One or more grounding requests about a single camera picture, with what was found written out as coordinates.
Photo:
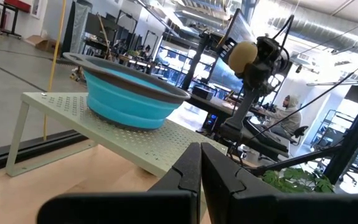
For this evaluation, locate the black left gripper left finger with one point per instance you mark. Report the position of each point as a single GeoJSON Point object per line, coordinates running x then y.
{"type": "Point", "coordinates": [178, 186]}

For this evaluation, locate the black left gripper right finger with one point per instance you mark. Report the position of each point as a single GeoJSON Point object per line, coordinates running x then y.
{"type": "Point", "coordinates": [228, 193]}

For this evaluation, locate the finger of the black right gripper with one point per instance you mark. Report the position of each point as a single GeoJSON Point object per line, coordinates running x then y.
{"type": "Point", "coordinates": [251, 77]}

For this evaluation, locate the brown toy kiwi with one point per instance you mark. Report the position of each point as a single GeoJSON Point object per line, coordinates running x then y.
{"type": "Point", "coordinates": [242, 56]}

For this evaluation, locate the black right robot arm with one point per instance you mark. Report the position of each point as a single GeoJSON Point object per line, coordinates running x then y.
{"type": "Point", "coordinates": [241, 109]}

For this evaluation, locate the black work table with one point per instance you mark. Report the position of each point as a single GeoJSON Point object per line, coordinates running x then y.
{"type": "Point", "coordinates": [216, 104]}

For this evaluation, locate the seated person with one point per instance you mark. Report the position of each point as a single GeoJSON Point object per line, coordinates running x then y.
{"type": "Point", "coordinates": [286, 119]}

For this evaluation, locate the black computer with blue lights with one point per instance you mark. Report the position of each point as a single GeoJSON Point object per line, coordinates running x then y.
{"type": "Point", "coordinates": [210, 122]}

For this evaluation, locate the green leafy plant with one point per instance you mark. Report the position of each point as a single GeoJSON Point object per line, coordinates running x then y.
{"type": "Point", "coordinates": [294, 182]}

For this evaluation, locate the pale green perforated metal shelf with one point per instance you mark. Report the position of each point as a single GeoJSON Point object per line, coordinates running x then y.
{"type": "Point", "coordinates": [129, 140]}

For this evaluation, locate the black office chair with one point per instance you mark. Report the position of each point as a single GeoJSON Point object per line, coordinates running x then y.
{"type": "Point", "coordinates": [300, 133]}

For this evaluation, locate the blue collapsible bowl grey rim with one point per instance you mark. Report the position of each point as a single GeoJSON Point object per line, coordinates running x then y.
{"type": "Point", "coordinates": [125, 102]}

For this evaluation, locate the brown bag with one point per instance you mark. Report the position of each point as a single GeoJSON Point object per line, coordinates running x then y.
{"type": "Point", "coordinates": [76, 74]}

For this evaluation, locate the cardboard box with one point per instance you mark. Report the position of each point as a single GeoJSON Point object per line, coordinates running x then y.
{"type": "Point", "coordinates": [43, 43]}

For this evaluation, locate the red top cart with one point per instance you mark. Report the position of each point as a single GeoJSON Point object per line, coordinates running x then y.
{"type": "Point", "coordinates": [13, 9]}

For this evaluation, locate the silver ventilation duct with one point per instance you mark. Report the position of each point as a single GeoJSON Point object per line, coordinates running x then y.
{"type": "Point", "coordinates": [322, 28]}

